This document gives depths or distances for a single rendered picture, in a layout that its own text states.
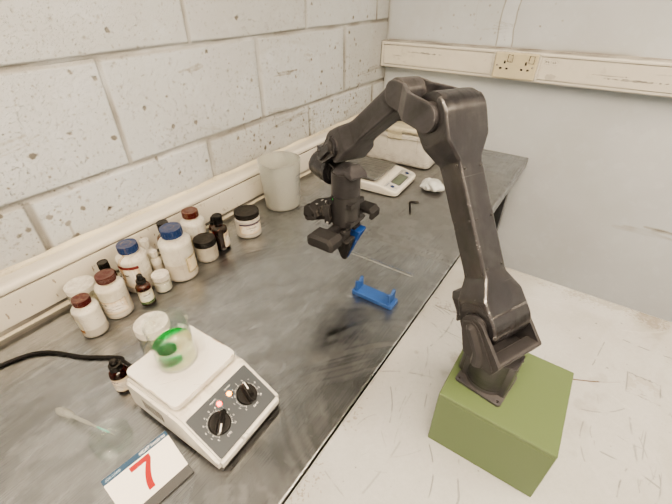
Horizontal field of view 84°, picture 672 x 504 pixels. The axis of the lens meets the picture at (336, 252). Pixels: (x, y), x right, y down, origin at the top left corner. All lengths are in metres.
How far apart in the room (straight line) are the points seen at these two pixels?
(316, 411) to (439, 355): 0.25
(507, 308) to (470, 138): 0.21
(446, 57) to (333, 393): 1.37
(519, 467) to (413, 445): 0.14
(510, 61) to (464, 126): 1.16
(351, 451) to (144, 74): 0.87
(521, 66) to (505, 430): 1.31
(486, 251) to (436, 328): 0.34
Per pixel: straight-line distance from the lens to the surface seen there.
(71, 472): 0.72
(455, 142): 0.47
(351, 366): 0.71
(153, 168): 1.05
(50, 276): 0.96
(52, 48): 0.93
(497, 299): 0.50
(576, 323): 0.93
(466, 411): 0.57
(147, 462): 0.65
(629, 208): 1.79
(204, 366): 0.64
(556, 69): 1.62
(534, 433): 0.58
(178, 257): 0.91
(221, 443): 0.62
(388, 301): 0.81
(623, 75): 1.61
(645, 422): 0.82
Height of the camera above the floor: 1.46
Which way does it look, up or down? 35 degrees down
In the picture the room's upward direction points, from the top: straight up
